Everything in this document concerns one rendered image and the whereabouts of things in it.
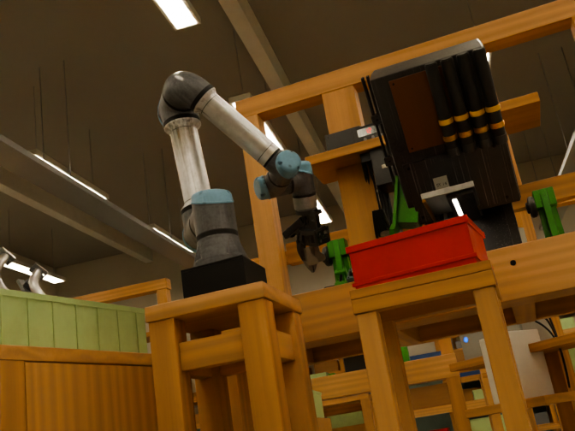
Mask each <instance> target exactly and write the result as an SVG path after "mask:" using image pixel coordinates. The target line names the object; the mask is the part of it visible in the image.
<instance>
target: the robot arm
mask: <svg viewBox="0 0 575 431"><path fill-rule="evenodd" d="M199 113H200V114H202V115H203V116H204V117H205V118H206V119H208V120H209V121H210V122H211V123H212V124H214V125H215V126H216V127H217V128H219V129H220V130H221V131H222V132H223V133H225V134H226V135H227V136H228V137H229V138H230V139H232V140H233V141H234V142H235V143H236V144H237V145H238V146H239V147H240V148H242V149H243V150H244V151H245V152H246V153H248V154H249V155H250V156H251V157H253V158H254V159H255V160H256V161H257V162H259V163H260V164H261V165H262V166H263V167H264V168H266V169H267V170H268V173H267V174H266V175H261V176H259V177H257V178H255V180H254V182H253V186H254V191H255V193H256V196H257V197H258V198H259V199H260V200H265V199H272V198H277V197H281V196H285V195H288V194H292V195H293V205H294V209H295V211H296V215H297V216H301V217H300V218H299V219H298V220H297V221H295V222H294V223H293V224H292V225H291V226H290V227H288V228H287V229H286V230H285V231H284V232H283V233H282V235H283V237H284V238H285V239H288V238H293V237H294V236H295V235H297V236H296V239H297V240H296V244H297V251H298V253H299V256H300V258H301V260H302V261H303V262H304V264H305V266H306V267H307V268H308V269H309V270H310V271H311V272H312V273H314V272H315V270H316V267H317V263H319V262H322V261H324V260H325V255H324V254H323V253H322V252H321V251H320V249H319V246H320V245H323V244H326V243H328V242H329V241H330V237H329V226H324V224H323V225H322V226H321V222H320V215H319V214H322V213H323V211H322V209H318V208H317V196H316V190H315V185H314V179H313V172H312V167H311V163H310V162H309V161H301V160H300V157H299V155H298V154H297V153H296V152H294V151H290V150H285V151H283V150H282V149H281V148H280V147H279V146H278V145H276V144H275V143H274V142H273V141H272V140H270V139H269V138H268V137H267V136H266V135H264V134H263V133H262V132H261V131H259V130H258V129H257V128H256V127H255V126H253V124H251V122H249V121H248V120H247V119H246V118H245V117H244V116H243V115H241V114H240V113H239V112H238V111H237V110H235V109H234V108H233V107H232V106H231V105H229V104H228V103H227V102H226V101H225V100H223V99H222V98H221V97H220V96H218V95H217V94H216V88H215V87H214V86H213V85H211V84H210V83H209V82H208V81H206V80H205V79H203V78H202V77H200V76H198V75H196V74H194V73H191V72H187V71H180V72H176V73H174V74H171V75H170V76H169V77H168V78H167V79H166V81H165V83H164V85H163V91H162V95H161V98H160V101H159V103H158V106H157V115H158V119H159V120H160V122H161V124H162V125H163V128H164V131H165V132H166V133H167V134H168V135H170V137H171V141H172V145H173V150H174V154H175V162H176V167H177V170H178V175H179V179H180V183H181V191H182V195H183V199H184V204H185V205H184V206H183V207H182V209H181V217H182V221H183V226H184V229H183V232H182V238H183V241H184V244H185V245H186V247H187V248H188V249H189V250H190V251H193V252H195V253H196V256H195V260H194V265H193V267H197V266H200V265H204V264H207V263H213V262H216V261H220V260H223V259H227V258H230V257H236V256H239V255H243V256H245V257H247V258H248V256H247V254H246V252H245V250H244V248H243V246H242V244H241V242H240V239H239V234H238V228H237V222H236V217H235V211H234V200H233V197H232V193H231V192H230V191H228V190H225V189H210V183H209V179H208V175H207V171H206V167H205V160H204V156H203V152H202V148H201V144H200V140H199V133H198V130H199V128H200V126H201V121H200V118H199ZM327 230H328V231H327ZM307 245H309V247H308V246H307ZM306 246H307V247H306Z"/></svg>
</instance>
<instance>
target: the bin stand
mask: <svg viewBox="0 0 575 431"><path fill-rule="evenodd" d="M349 293H350V298H351V300H352V301H351V303H352V307H353V314H354V315H355V316H357V321H358V325H359V334H360V338H361V344H362V348H363V353H364V358H365V366H366V371H367V375H368V380H369V385H370V393H371V398H372V403H373V407H374V412H375V417H376V425H377V430H378V431H418V428H417V424H416V420H415V416H414V411H413V407H412V399H411V394H410V390H409V386H408V382H407V378H406V370H405V365H404V361H403V357H402V352H401V349H400V341H399V336H398V332H397V327H396V322H402V321H406V320H411V319H414V318H419V317H423V316H431V315H434V314H439V313H443V312H448V311H452V310H459V309H464V308H468V307H472V306H477V313H478V316H479V321H480V324H481V328H482V331H483V337H484V341H485V345H486V348H487V353H488V356H489V362H490V366H491V369H492V373H493V376H494V381H495V387H496V391H497V394H498V398H499V401H500V405H501V412H502V415H503V419H504V423H505V426H506V430H507V431H533V428H532V425H531V419H530V415H529V411H528V408H527V404H526V401H525V395H524V392H523V388H522V385H521V381H520V378H519V372H518V368H517V364H516V361H515V357H514V354H513V348H512V345H511V341H510V338H509V334H508V331H507V325H506V321H505V317H504V314H503V310H502V307H501V293H500V289H499V287H498V282H497V279H496V277H495V272H494V270H493V267H492V265H491V262H490V260H485V261H481V262H477V263H470V264H466V265H462V266H459V267H454V268H450V269H444V270H439V271H436V272H432V273H428V274H424V275H417V276H413V277H409V278H405V279H401V280H394V281H390V282H386V283H382V284H378V285H374V286H368V287H363V288H359V289H355V290H352V291H349Z"/></svg>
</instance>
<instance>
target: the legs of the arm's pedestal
mask: <svg viewBox="0 0 575 431"><path fill-rule="evenodd" d="M237 306H238V312H239V319H240V330H238V331H233V332H230V333H225V334H222V332H221V331H217V330H215V329H207V330H203V331H199V332H195V333H190V339H191V340H189V341H187V333H186V325H185V322H184V321H181V320H178V319H174V318H169V319H166V320H161V321H158V322H151V323H149V332H150V342H151V360H152V369H153V379H154V388H155V398H156V407H157V425H158V431H197V428H196V420H195V412H194V403H193V389H192V381H191V379H195V386H196V393H197V401H198V409H199V424H200V431H234V428H233V421H232V414H231V407H230V400H229V393H228V379H227V376H231V375H239V374H244V373H246V376H247V383H248V389H249V396H250V402H251V409H252V421H253V427H254V431H319V429H318V424H317V414H316V408H315V403H314V398H313V392H312V387H311V377H310V371H309V366H308V361H307V355H306V349H305V340H304V335H303V328H302V323H301V318H300V315H299V314H297V313H295V312H293V311H291V312H287V313H283V314H279V315H275V314H274V308H273V303H272V302H271V301H269V300H267V299H265V298H259V299H255V300H251V301H247V302H243V303H239V304H237Z"/></svg>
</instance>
